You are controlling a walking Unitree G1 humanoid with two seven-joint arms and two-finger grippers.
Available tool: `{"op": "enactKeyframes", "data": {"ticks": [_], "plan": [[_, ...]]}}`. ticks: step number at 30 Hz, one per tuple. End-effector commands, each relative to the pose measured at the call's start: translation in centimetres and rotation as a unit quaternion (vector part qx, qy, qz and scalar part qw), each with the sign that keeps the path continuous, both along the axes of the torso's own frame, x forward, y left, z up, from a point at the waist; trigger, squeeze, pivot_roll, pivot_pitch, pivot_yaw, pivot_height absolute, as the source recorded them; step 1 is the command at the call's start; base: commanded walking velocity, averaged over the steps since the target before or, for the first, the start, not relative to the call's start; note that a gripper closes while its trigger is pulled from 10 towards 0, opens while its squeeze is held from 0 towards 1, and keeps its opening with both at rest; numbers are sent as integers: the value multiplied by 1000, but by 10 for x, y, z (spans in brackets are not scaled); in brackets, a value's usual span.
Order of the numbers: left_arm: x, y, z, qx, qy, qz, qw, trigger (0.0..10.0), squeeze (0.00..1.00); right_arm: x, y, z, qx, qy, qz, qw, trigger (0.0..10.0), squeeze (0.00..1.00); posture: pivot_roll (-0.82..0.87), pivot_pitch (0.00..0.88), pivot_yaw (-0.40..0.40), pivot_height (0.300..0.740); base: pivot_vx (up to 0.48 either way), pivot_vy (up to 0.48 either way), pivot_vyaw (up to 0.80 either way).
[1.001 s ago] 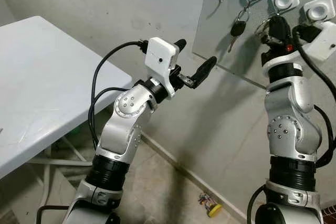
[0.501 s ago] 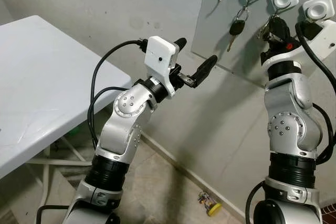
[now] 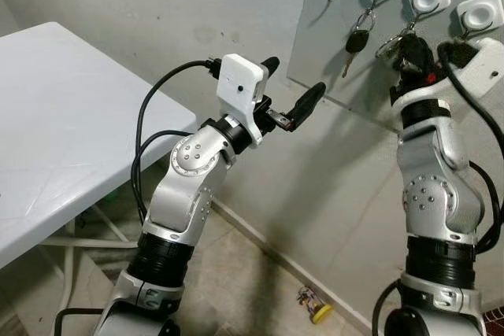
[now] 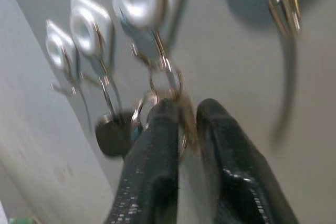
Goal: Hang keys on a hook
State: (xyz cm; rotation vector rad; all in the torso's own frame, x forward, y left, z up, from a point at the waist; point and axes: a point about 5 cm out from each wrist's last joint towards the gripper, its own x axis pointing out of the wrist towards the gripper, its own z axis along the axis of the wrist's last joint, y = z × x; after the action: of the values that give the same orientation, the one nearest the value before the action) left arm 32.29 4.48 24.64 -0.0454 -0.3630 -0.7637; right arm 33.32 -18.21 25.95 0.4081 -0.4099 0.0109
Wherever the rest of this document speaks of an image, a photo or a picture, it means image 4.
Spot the black car key with ring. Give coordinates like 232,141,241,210
93,76,144,158

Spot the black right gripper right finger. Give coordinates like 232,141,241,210
196,98,300,224

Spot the silver key ring with keys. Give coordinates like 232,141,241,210
132,62,199,155

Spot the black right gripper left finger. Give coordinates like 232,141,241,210
104,98,185,224

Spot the grey wall board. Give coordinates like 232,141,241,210
4,0,336,224

